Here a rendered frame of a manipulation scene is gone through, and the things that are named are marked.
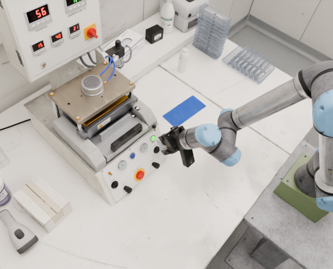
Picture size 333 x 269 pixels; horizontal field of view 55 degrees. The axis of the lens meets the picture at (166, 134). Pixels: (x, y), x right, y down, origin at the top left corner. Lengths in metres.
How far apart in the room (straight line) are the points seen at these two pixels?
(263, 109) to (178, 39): 1.01
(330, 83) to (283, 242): 0.74
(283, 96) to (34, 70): 0.83
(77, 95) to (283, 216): 0.97
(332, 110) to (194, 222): 0.72
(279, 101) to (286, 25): 2.50
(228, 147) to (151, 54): 0.93
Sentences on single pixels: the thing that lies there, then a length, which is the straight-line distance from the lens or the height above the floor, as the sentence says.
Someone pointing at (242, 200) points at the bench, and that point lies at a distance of 1.45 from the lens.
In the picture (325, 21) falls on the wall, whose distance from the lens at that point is 3.39.
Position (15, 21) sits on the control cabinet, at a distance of 1.09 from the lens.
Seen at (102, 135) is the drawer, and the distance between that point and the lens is 1.23.
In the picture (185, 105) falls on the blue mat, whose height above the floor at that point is 0.75.
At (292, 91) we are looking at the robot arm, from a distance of 1.06.
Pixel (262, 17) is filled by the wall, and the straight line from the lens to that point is 3.64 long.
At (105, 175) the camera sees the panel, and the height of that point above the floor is 0.90.
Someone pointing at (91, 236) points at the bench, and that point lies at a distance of 1.33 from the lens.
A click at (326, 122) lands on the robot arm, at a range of 0.92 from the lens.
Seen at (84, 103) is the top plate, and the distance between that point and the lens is 1.20.
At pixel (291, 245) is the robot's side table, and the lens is 1.46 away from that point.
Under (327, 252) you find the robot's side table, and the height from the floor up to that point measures 0.75.
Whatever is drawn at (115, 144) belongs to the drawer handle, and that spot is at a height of 1.01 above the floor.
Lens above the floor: 2.01
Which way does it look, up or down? 54 degrees down
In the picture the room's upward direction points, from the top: 9 degrees clockwise
